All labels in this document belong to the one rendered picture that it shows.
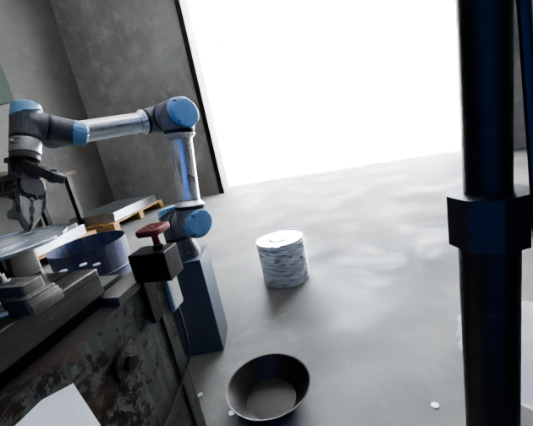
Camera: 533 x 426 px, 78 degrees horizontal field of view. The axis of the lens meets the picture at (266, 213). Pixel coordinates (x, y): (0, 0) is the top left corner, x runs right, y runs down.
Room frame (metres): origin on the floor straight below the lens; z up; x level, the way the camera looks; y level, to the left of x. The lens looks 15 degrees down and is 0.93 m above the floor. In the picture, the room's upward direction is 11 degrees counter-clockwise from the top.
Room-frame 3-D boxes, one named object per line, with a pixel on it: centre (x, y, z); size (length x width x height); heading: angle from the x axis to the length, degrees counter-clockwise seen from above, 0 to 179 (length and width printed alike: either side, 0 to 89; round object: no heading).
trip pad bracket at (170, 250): (0.73, 0.28, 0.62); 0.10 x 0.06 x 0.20; 75
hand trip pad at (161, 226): (0.73, 0.26, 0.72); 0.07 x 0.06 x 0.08; 165
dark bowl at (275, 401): (0.96, 0.11, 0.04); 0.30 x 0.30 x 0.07
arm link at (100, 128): (1.28, 0.48, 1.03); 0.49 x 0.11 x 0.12; 134
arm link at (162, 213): (1.37, 0.39, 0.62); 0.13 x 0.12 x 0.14; 44
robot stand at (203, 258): (1.38, 0.40, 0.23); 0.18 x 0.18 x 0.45; 88
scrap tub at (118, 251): (1.84, 1.05, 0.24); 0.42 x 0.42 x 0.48
